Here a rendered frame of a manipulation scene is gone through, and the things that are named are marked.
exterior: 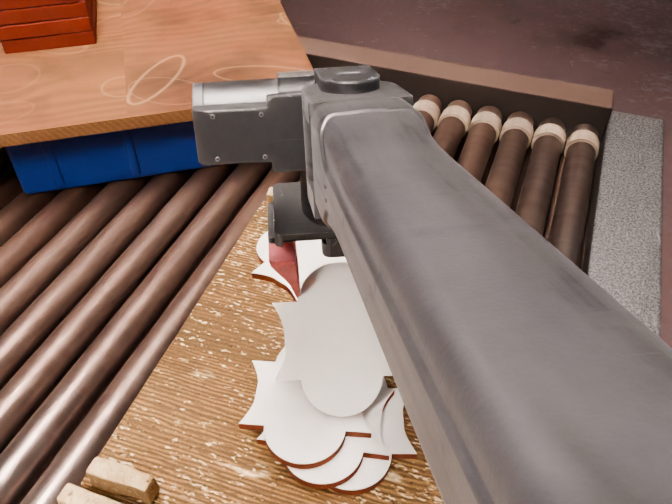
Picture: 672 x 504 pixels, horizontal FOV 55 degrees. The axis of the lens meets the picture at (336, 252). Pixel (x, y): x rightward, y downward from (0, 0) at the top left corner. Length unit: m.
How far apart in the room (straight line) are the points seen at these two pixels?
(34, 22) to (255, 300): 0.53
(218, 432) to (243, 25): 0.64
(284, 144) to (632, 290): 0.52
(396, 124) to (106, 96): 0.63
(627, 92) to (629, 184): 2.24
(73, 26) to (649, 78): 2.77
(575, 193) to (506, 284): 0.77
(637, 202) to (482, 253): 0.78
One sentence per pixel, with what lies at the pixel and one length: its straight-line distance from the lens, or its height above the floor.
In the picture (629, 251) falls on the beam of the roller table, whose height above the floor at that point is 0.91.
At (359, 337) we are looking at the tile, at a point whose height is 1.02.
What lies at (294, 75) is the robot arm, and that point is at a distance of 0.45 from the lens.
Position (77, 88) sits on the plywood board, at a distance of 0.93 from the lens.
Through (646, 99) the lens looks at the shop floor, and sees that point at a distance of 3.20.
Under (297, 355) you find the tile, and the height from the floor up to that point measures 1.01.
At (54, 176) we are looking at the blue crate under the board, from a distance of 0.94.
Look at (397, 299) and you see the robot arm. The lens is 0.18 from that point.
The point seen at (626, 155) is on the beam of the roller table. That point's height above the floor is 0.91.
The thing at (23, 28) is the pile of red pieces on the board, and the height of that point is 1.07.
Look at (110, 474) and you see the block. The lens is 0.60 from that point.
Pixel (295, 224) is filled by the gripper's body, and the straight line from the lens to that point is 0.49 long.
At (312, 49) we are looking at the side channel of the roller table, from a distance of 1.17.
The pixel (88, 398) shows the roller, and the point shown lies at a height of 0.91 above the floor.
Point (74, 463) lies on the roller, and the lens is 0.67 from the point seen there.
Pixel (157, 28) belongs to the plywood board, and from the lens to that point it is 1.06.
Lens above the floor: 1.47
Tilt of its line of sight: 44 degrees down
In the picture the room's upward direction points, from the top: straight up
